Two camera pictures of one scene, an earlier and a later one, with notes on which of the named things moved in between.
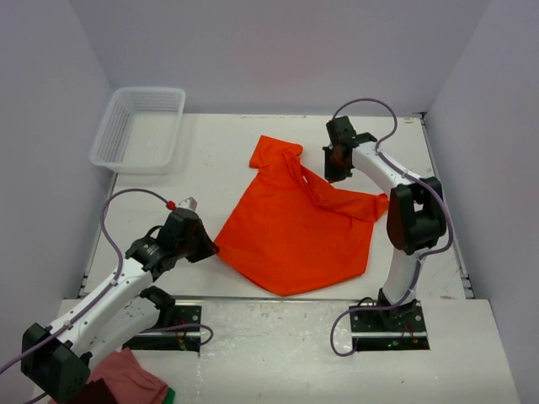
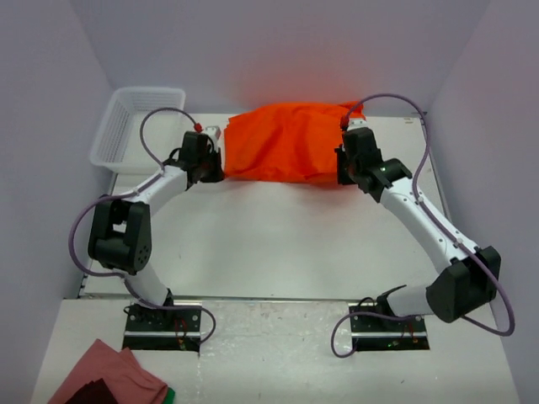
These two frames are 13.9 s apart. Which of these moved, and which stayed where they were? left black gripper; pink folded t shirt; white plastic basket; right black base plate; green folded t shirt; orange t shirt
Moved: orange t shirt; left black gripper
Stayed: pink folded t shirt; white plastic basket; right black base plate; green folded t shirt
